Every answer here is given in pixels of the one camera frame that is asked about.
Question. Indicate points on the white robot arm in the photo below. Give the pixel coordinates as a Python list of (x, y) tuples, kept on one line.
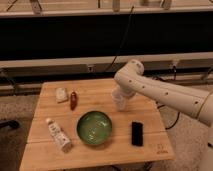
[(195, 103)]

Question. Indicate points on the green ceramic bowl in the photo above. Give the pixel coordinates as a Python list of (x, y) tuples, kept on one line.
[(94, 128)]

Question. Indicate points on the red chili pepper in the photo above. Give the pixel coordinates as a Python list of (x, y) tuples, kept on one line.
[(73, 100)]

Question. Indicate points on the small white packet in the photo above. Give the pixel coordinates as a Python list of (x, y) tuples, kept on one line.
[(61, 95)]

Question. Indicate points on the wooden folding table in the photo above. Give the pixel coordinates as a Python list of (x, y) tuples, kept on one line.
[(42, 154)]

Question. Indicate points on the black rectangular sponge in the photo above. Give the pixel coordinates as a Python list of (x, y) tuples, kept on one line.
[(137, 133)]

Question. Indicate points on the white plastic bottle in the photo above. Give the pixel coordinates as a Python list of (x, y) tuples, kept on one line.
[(59, 136)]

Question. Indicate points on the black chair base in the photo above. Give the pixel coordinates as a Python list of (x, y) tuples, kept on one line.
[(11, 123)]

